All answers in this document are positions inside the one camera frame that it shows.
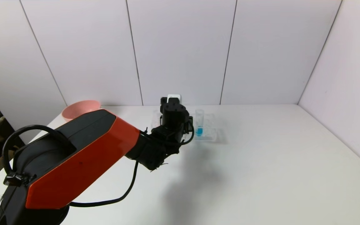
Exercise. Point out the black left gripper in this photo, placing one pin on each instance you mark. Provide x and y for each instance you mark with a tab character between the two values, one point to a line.
173	120

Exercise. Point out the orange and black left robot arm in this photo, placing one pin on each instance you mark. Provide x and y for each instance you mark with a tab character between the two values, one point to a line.
73	162

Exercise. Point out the test tube with blue pigment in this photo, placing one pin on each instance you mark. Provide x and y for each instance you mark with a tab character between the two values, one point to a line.
199	131

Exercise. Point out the clear acrylic test tube rack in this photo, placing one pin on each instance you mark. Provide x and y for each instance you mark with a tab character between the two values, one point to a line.
211	131

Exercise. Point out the pink bowl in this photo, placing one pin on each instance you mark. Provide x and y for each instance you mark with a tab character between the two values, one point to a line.
80	107

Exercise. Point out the left wrist camera unit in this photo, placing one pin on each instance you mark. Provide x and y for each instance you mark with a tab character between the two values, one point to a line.
174	96

